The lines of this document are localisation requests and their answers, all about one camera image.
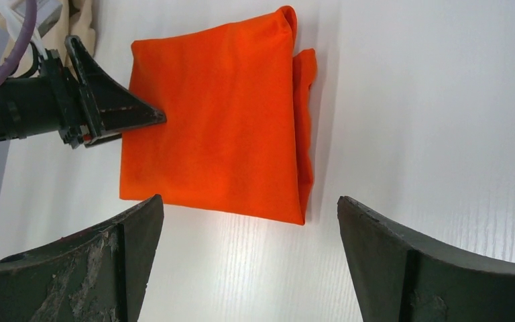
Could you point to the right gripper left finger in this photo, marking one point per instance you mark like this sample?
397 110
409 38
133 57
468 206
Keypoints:
98 274

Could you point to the orange t shirt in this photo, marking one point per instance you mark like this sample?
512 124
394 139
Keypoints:
238 129

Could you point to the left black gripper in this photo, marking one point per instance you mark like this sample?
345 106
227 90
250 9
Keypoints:
54 101

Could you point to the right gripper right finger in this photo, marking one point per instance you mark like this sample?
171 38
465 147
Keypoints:
400 274

